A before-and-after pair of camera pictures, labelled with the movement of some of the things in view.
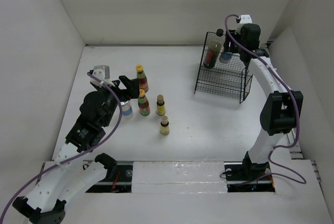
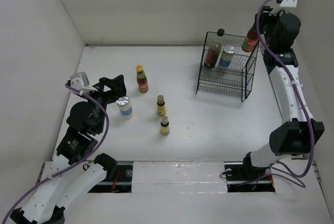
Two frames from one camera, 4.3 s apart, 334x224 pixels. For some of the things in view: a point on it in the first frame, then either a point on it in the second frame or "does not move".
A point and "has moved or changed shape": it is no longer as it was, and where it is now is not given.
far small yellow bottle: [160, 110] does not move
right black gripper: [227, 43] to [265, 16]
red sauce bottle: [143, 104] has moved or changed shape
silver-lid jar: [127, 109] does not move
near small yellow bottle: [164, 126] does not move
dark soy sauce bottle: [212, 52] does not move
